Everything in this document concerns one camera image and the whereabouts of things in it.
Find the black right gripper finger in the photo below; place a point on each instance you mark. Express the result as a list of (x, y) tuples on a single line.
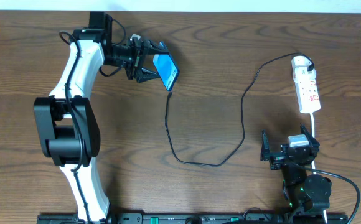
[(310, 138), (265, 149)]

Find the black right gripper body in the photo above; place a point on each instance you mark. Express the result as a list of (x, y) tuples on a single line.
[(281, 154)]

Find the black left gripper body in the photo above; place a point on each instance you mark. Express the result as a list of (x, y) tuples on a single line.
[(135, 58)]

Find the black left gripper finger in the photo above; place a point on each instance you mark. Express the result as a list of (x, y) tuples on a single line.
[(152, 48), (143, 75)]

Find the blue Galaxy smartphone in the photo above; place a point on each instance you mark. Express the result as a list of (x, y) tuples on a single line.
[(167, 69)]

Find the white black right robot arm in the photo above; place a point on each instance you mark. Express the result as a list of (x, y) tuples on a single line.
[(307, 194)]

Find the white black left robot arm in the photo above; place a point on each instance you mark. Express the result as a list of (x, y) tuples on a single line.
[(66, 125)]

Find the white power strip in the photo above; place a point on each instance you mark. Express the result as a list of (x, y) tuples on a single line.
[(306, 86)]

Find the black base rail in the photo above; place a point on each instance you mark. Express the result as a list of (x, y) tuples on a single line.
[(137, 218)]

